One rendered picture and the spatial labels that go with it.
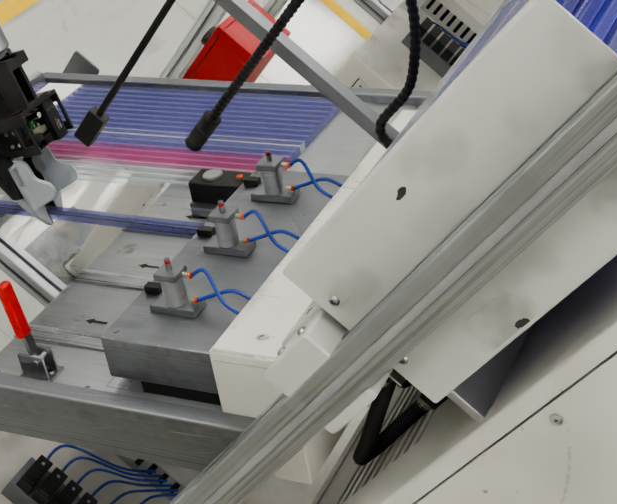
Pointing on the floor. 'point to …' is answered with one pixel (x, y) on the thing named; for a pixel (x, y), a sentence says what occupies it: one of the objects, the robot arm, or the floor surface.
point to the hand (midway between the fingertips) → (46, 211)
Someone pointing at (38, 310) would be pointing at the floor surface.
